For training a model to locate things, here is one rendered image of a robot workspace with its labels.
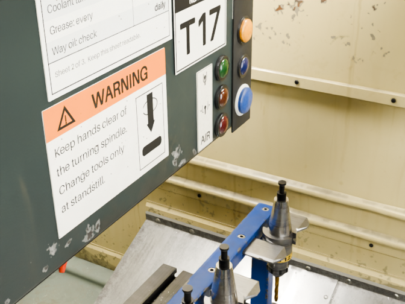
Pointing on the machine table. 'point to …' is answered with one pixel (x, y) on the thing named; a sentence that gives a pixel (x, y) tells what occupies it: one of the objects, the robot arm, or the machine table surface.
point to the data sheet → (96, 37)
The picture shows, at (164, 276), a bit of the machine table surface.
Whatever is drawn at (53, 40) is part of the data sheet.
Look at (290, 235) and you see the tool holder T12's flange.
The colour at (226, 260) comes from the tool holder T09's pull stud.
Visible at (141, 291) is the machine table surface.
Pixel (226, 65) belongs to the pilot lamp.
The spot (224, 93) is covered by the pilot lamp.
